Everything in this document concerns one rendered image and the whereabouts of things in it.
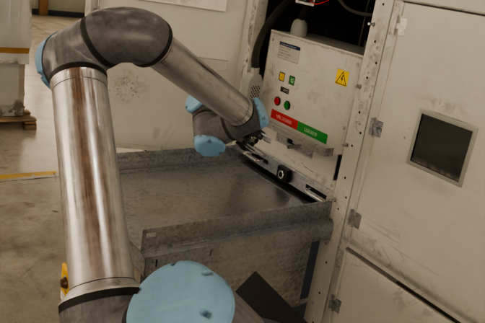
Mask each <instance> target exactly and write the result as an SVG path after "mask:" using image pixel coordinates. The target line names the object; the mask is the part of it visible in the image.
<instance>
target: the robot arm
mask: <svg viewBox="0 0 485 323"><path fill-rule="evenodd" d="M119 63H132V64H134V65H135V66H138V67H140V68H149V67H151V68H152V69H154V70H155V71H156V72H157V73H159V74H161V75H162V76H164V77H165V78H166V79H168V80H169V81H171V82H172V83H173V84H175V85H176V86H178V87H179V88H181V89H182V90H183V91H185V92H186V93H188V94H189V96H188V99H187V100H186V102H185V108H186V110H187V111H188V112H189V113H191V114H192V117H193V142H194V146H195V150H196V151H197V152H198V153H200V154H201V155H203V156H219V155H220V154H222V153H223V152H224V150H225V148H226V146H225V145H226V144H228V143H231V142H233V141H236V142H235V143H236V144H237V145H238V146H239V147H240V148H241V149H242V150H244V151H249V152H251V153H253V154H257V155H261V156H262V155H263V152H262V151H261V150H259V149H258V148H256V147H255V144H256V143H258V141H259V140H261V139H263V140H264V141H265V142H267V143H271V142H270V140H271V138H269V137H268V136H267V135H266V133H265V132H264V131H262V128H265V127H266V126H267V125H268V124H269V119H268V114H267V112H266V108H265V106H264V104H263V102H262V101H261V99H260V98H259V97H254V98H252V99H249V98H247V97H246V96H244V95H243V94H241V93H240V92H239V91H238V90H236V88H234V87H233V86H232V85H231V84H230V83H229V82H227V81H226V80H225V79H223V78H222V77H221V76H220V75H219V74H218V73H217V72H215V71H214V70H213V69H212V68H210V67H209V66H208V65H207V64H205V63H204V62H203V61H202V60H201V59H200V58H199V57H197V56H196V55H195V54H194V53H192V52H191V51H190V50H189V49H187V47H185V46H184V45H183V44H182V43H181V42H179V41H178V40H177V39H176V38H174V37H173V32H172V28H171V26H170V25H169V24H168V22H166V21H165V20H164V19H163V18H161V16H159V15H157V14H155V13H154V12H150V11H147V10H145V9H140V8H136V7H128V6H112V7H107V8H102V9H98V10H95V11H93V12H91V13H89V14H88V15H87V16H85V17H82V18H81V19H79V20H77V21H76V22H74V23H72V24H71V25H69V26H67V27H65V28H63V29H62V30H60V31H58V32H55V33H53V34H51V35H49V36H48V37H47V38H46V39H45V40H44V41H43V42H41V43H40V44H39V46H38V47H37V49H36V52H35V67H36V69H37V72H38V74H40V75H41V78H40V79H41V80H42V82H43V83H44V84H45V85H46V86H47V87H48V88H49V89H50V90H51V92H52V101H53V116H54V125H55V134H56V149H57V158H58V173H59V182H60V191H61V207H62V215H63V223H64V239H65V248H66V264H67V272H68V280H69V292H68V293H67V294H66V295H65V296H64V298H63V299H62V300H61V302H60V303H59V304H58V318H59V323H279V322H277V321H274V320H271V319H265V318H262V317H260V316H259V315H258V314H257V313H256V312H255V311H254V310H253V309H252V308H251V307H250V306H249V305H248V304H247V303H246V302H245V301H244V300H243V299H242V298H241V297H240V296H239V295H238V294H237V293H236V292H235V291H234V290H233V289H232V288H231V287H230V286H229V284H228V283H227V282H226V281H225V279H223V278H222V277H221V276H220V275H218V274H216V273H215V272H213V271H211V270H210V269H209V268H208V267H207V266H205V265H202V264H201V263H198V262H194V261H178V262H177V263H170V264H168V265H165V266H163V267H161V268H159V269H158V270H156V271H154V272H153V273H152V274H151V275H150V276H148V277H147V278H146V279H145V280H144V281H143V282H142V283H141V284H140V283H139V282H137V281H136V280H135V279H134V270H133V265H132V259H131V250H130V244H129V239H128V229H127V223H126V214H125V208H124V203H123V193H122V187H121V178H120V172H119V167H118V157H117V152H116V146H115V136H114V131H113V121H112V116H111V111H110V100H109V95H108V75H107V70H108V69H110V68H112V67H114V66H116V65H118V64H119Z"/></svg>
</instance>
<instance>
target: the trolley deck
mask: <svg viewBox="0 0 485 323"><path fill-rule="evenodd" d="M120 178H121V187H122V193H123V203H124V208H125V214H126V223H127V229H128V239H129V244H130V250H131V259H132V263H133V265H134V266H135V267H136V269H137V270H138V271H139V272H140V273H141V274H142V275H143V277H144V278H145V277H148V276H150V275H151V274H152V273H153V272H154V271H156V270H158V269H159V268H161V267H163V266H165V265H168V264H170V263H177V262H178V261H194V262H198V263H201V264H202V265H207V264H210V263H214V262H220V261H224V260H231V259H234V258H238V257H244V256H248V255H254V254H258V253H262V252H268V251H272V250H275V249H282V248H286V247H292V246H296V245H300V244H306V243H310V242H316V241H320V240H324V239H330V238H331V232H332V228H333V222H331V221H329V220H324V221H317V222H312V223H308V224H301V225H297V226H290V227H285V228H281V229H274V230H270V231H262V232H258V233H254V234H246V235H242V236H234V237H230V238H226V239H219V240H214V241H210V242H203V243H198V244H191V245H187V246H183V247H176V248H171V249H164V250H160V251H155V252H147V253H144V254H142V253H140V251H139V250H138V249H137V248H136V245H140V244H141V239H142V232H143V229H148V228H154V227H158V226H167V225H172V224H181V223H186V222H191V221H200V220H204V219H210V218H219V217H223V216H232V215H237V214H242V213H251V212H256V211H264V210H269V209H275V208H283V207H288V206H293V205H302V204H303V203H301V202H299V201H298V200H297V199H295V198H293V197H292V196H291V195H289V194H287V193H286V192H284V191H283V190H281V189H279V188H278V187H277V186H275V185H273V184H271V183H270V182H269V181H267V180H265V179H264V178H262V177H261V176H259V175H258V174H256V173H255V172H253V171H251V170H250V169H248V168H247V167H245V166H244V165H242V164H227V165H219V166H210V167H195V168H187V169H171V170H163V171H155V172H140V173H131V174H120Z"/></svg>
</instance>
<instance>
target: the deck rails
mask: <svg viewBox="0 0 485 323"><path fill-rule="evenodd" d="M238 147H239V146H238V145H229V146H226V148H225V150H224V152H223V153H222V154H220V155H219V156H203V155H201V154H200V153H198V152H197V151H196V150H195V148H186V149H165V150H154V151H133V152H122V153H117V157H118V167H119V172H120V174H131V173H140V172H155V171H163V170H171V169H187V168H195V167H210V166H219V165H227V164H240V163H241V162H239V161H238V160H237V152H238ZM330 204H331V202H330V201H329V200H325V201H320V202H315V203H307V204H302V205H293V206H288V207H283V208H275V209H269V210H264V211H256V212H251V213H242V214H237V215H232V216H223V217H219V218H210V219H204V220H200V221H191V222H186V223H181V224H172V225H167V226H158V227H154V228H148V229H143V232H142V239H141V244H140V245H136V248H137V249H138V250H139V251H140V253H142V254H144V253H147V252H155V251H160V250H164V249H171V248H176V247H183V246H187V245H191V244H198V243H203V242H210V241H214V240H219V239H226V238H230V237H234V236H242V235H246V234H254V233H258V232H262V231H270V230H274V229H281V228H285V227H290V226H297V225H301V224H308V223H312V222H317V221H324V220H328V212H329V208H330ZM152 232H156V236H151V237H147V234H148V233H152Z"/></svg>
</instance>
